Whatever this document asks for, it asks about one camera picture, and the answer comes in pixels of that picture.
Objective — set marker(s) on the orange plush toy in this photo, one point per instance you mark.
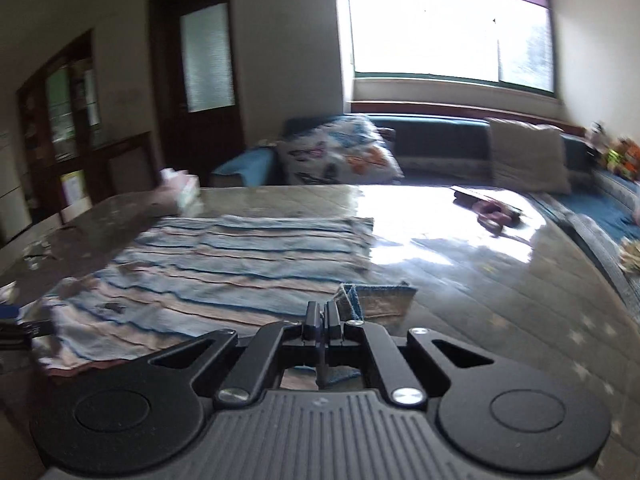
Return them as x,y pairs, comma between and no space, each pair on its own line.
632,157

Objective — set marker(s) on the pink tissue box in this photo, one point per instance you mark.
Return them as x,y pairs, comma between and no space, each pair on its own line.
180,189

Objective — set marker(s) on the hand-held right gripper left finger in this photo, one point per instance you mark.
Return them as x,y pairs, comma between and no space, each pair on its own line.
314,322

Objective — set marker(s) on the black white cow plush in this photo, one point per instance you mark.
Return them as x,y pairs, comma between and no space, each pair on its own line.
596,132

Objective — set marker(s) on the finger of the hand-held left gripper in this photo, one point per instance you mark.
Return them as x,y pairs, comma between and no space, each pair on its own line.
20,331

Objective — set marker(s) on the blue pink striped towel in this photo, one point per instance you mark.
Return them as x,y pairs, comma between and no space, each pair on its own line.
225,265

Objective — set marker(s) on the blue corner sofa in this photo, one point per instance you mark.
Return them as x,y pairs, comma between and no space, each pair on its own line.
440,137

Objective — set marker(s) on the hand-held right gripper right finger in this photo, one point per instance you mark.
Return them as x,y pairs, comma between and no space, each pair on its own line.
332,321

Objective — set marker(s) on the dark wooden glass cabinet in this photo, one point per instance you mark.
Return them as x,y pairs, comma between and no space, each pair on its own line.
60,110

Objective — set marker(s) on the dark wooden door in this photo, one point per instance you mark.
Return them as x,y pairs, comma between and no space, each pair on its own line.
172,110

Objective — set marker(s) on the plain beige pillow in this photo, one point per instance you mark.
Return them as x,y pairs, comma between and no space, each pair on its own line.
527,157

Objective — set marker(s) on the pink hair band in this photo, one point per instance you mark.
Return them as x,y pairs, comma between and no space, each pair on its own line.
492,217

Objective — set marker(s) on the window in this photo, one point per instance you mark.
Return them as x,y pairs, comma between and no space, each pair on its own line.
425,35

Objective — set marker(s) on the butterfly print pillow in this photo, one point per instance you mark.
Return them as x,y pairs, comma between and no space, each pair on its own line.
340,152

